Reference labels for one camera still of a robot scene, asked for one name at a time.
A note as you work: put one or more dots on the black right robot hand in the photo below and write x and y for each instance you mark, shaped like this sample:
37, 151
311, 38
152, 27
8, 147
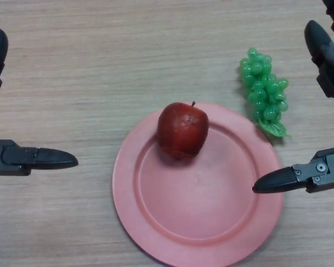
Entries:
325, 172

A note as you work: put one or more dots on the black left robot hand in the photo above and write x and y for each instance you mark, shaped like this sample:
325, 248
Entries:
11, 158

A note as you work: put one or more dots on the red apple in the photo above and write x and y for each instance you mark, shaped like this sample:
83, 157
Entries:
182, 133

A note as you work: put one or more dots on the pink round plate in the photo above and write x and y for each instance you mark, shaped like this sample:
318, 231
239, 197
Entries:
197, 203

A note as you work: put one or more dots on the green grape bunch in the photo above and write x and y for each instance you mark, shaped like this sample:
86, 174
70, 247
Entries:
263, 89

